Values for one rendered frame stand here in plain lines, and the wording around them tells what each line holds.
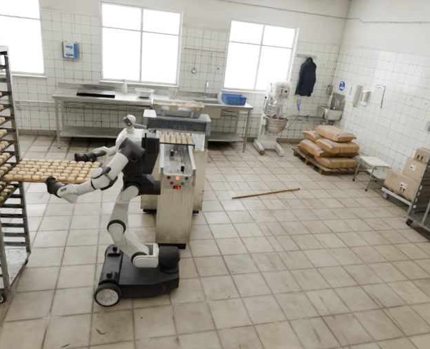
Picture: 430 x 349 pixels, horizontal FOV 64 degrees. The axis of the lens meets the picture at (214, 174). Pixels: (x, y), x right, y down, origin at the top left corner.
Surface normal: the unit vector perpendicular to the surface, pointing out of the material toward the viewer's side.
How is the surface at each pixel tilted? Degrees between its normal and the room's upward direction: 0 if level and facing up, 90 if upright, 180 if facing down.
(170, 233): 90
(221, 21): 90
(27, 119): 90
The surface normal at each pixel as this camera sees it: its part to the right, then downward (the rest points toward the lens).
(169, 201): 0.13, 0.39
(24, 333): 0.11, -0.92
